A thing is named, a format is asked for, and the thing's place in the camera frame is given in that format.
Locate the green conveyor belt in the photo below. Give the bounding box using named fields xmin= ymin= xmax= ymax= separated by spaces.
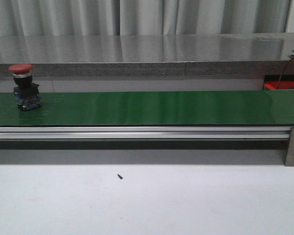
xmin=0 ymin=90 xmax=294 ymax=126

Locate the grey stone-look back shelf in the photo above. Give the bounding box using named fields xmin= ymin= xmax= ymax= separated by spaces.
xmin=0 ymin=33 xmax=294 ymax=77

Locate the red mushroom push button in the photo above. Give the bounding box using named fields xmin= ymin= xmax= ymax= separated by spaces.
xmin=8 ymin=64 xmax=42 ymax=111

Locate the red plastic tray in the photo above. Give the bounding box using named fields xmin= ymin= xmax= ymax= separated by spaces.
xmin=263 ymin=75 xmax=294 ymax=90

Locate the grey curtain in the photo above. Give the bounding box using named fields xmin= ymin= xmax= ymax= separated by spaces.
xmin=0 ymin=0 xmax=291 ymax=36

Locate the red and black wire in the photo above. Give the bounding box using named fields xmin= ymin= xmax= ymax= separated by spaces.
xmin=276 ymin=46 xmax=294 ymax=90

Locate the aluminium conveyor side rail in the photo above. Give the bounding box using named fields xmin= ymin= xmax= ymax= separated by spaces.
xmin=0 ymin=126 xmax=291 ymax=140

